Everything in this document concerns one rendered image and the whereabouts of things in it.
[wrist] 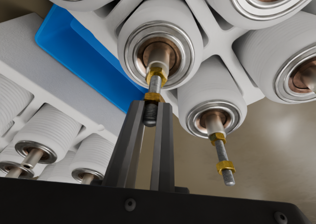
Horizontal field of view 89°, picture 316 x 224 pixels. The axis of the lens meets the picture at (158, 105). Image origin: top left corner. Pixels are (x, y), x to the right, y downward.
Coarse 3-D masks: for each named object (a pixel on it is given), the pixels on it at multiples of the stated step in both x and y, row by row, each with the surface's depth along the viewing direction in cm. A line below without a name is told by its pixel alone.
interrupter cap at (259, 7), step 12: (240, 0) 13; (252, 0) 13; (264, 0) 13; (276, 0) 13; (288, 0) 13; (300, 0) 13; (240, 12) 14; (252, 12) 14; (264, 12) 14; (276, 12) 14; (288, 12) 14
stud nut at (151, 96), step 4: (152, 92) 11; (144, 96) 11; (148, 96) 11; (152, 96) 11; (156, 96) 11; (160, 96) 11; (144, 100) 11; (148, 100) 11; (152, 100) 11; (156, 100) 11; (160, 100) 11; (164, 100) 12; (156, 104) 11
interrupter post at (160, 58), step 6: (150, 54) 17; (156, 54) 16; (162, 54) 16; (150, 60) 15; (156, 60) 15; (162, 60) 15; (168, 60) 16; (150, 66) 15; (156, 66) 15; (162, 66) 15; (168, 66) 15; (168, 72) 15
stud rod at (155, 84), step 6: (150, 78) 14; (156, 78) 13; (150, 84) 13; (156, 84) 13; (150, 90) 12; (156, 90) 12; (150, 108) 11; (156, 108) 11; (144, 114) 10; (150, 114) 10; (156, 114) 10; (144, 120) 10; (150, 120) 10; (156, 120) 10; (150, 126) 10
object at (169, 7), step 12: (144, 0) 23; (156, 0) 18; (168, 0) 18; (180, 0) 21; (144, 12) 15; (156, 12) 15; (168, 12) 15; (180, 12) 15; (132, 24) 16; (180, 24) 15; (192, 24) 16; (120, 36) 17; (192, 36) 16; (120, 48) 17; (120, 60) 18; (192, 72) 18; (180, 84) 20
